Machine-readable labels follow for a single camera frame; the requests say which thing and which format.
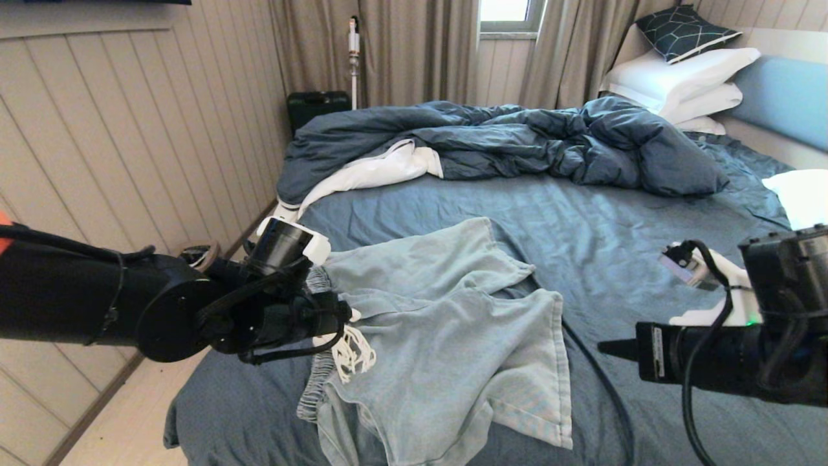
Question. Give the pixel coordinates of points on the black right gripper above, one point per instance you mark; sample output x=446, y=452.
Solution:
x=776, y=356

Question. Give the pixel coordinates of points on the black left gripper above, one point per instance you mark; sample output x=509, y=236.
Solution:
x=278, y=310

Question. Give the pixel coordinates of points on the light blue denim shorts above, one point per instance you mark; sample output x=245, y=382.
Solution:
x=440, y=349

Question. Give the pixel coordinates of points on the blue bed sheet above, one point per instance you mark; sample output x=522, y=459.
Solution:
x=647, y=226

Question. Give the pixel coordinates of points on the brown trash bin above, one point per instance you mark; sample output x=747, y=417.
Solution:
x=204, y=249

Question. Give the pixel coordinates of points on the black hard case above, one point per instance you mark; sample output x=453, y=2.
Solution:
x=317, y=107

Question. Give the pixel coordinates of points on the dark blue crumpled duvet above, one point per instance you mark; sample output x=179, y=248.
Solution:
x=550, y=141

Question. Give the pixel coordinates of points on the white pillow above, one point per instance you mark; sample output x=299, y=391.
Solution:
x=704, y=126
x=681, y=72
x=707, y=102
x=802, y=194

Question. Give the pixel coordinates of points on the white stick vacuum cleaner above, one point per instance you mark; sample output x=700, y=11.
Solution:
x=354, y=44

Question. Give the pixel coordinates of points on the beige curtain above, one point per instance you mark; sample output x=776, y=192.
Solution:
x=569, y=52
x=414, y=52

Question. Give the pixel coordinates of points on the blue headboard cushion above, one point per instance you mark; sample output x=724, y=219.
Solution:
x=784, y=96

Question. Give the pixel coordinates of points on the dark patterned cushion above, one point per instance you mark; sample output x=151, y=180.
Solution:
x=681, y=33

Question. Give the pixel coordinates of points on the beige headboard panel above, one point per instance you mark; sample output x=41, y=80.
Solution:
x=789, y=42

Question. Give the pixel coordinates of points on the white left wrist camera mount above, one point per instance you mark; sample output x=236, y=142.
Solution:
x=317, y=246

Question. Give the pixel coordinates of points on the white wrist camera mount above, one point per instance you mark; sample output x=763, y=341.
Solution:
x=317, y=246
x=731, y=291

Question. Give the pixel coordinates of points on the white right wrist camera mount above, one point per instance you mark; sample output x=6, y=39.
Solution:
x=731, y=291

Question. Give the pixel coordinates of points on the window with grey frame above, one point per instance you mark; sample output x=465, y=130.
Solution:
x=508, y=11

